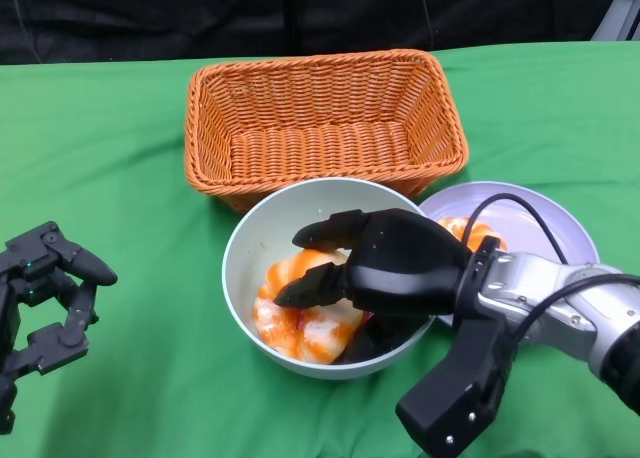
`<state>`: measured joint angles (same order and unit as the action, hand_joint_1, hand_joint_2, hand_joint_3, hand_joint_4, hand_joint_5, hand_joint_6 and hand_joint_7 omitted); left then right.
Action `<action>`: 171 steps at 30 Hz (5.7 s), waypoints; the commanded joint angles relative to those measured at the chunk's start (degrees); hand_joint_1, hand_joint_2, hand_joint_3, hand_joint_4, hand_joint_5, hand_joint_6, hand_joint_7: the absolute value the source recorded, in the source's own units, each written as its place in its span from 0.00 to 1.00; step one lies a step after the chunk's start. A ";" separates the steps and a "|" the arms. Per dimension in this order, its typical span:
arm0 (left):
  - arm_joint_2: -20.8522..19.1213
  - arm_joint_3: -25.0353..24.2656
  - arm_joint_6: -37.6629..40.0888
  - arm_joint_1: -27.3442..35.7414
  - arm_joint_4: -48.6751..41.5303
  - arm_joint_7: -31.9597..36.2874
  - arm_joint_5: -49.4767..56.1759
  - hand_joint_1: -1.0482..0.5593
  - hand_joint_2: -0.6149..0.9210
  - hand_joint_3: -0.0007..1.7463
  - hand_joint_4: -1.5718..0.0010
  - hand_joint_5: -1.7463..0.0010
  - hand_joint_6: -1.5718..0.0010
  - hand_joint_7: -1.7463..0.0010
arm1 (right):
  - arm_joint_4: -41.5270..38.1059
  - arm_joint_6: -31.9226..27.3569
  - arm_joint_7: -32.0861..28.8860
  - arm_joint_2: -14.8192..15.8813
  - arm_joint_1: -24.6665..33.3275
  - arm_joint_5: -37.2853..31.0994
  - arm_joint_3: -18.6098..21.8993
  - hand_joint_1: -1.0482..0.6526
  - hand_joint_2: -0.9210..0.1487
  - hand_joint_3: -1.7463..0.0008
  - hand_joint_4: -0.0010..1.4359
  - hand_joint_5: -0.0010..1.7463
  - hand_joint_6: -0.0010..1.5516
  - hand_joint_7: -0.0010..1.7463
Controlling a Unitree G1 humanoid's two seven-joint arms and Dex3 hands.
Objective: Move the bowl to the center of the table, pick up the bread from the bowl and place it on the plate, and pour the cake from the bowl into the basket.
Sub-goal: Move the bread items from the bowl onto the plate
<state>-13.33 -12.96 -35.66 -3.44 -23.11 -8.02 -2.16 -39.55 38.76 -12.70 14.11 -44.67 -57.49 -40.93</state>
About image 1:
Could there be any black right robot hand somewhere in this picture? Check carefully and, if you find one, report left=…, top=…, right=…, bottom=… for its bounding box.
left=273, top=208, right=474, bottom=364

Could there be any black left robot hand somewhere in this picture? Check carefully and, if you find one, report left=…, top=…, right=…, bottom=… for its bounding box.
left=0, top=221, right=119, bottom=434

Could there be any round orange bread bun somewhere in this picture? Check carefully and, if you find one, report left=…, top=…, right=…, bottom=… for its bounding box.
left=253, top=287, right=365, bottom=365

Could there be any pale green bowl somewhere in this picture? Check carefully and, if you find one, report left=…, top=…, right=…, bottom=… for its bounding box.
left=221, top=176, right=439, bottom=381

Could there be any orange wicker basket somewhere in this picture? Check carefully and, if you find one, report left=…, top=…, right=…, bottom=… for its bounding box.
left=183, top=49, right=470, bottom=213

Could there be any lavender plate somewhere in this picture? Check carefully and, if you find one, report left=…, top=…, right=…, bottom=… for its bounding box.
left=417, top=180, right=600, bottom=329

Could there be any green tablecloth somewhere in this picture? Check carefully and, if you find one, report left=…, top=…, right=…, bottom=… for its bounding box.
left=0, top=38, right=640, bottom=458

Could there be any black backdrop cloth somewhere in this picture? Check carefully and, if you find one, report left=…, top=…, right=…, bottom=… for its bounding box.
left=0, top=0, right=640, bottom=67

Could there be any black hand power cable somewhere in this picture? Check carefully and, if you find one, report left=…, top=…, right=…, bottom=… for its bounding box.
left=471, top=192, right=574, bottom=267

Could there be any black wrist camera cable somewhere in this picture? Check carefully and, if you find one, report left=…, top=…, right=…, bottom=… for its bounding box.
left=509, top=272, right=640, bottom=347

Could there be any thin grey cable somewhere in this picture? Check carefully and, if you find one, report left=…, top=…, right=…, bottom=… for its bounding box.
left=421, top=0, right=435, bottom=47

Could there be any grey metal post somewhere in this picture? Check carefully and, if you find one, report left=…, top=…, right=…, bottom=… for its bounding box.
left=591, top=0, right=640, bottom=43

